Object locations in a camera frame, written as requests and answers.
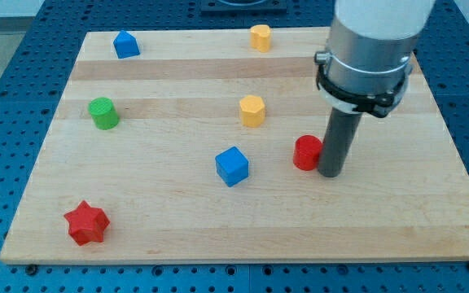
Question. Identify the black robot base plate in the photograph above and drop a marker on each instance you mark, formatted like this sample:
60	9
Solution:
214	6

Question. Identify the light wooden board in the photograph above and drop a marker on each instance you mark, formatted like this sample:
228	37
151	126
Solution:
403	194

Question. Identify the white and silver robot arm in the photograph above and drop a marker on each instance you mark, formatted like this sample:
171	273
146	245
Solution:
365	66

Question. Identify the blue cube block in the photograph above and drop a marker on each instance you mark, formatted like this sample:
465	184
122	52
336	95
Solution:
232	166

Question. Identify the dark grey cylindrical pointer rod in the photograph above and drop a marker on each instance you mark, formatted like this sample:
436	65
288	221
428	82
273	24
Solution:
337	141

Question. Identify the green cylinder block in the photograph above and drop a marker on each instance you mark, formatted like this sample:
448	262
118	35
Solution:
103	113

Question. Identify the red star block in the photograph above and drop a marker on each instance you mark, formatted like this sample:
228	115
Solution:
86	224

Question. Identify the yellow hexagon block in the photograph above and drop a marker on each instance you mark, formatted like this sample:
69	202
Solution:
252	111

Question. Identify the yellow heart block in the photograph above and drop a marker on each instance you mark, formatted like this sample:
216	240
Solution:
260	37

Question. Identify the blue pentagon block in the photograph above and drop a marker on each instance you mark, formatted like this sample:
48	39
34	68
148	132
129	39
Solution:
125	45

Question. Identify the red cylinder block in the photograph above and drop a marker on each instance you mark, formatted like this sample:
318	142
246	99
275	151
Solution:
307	151

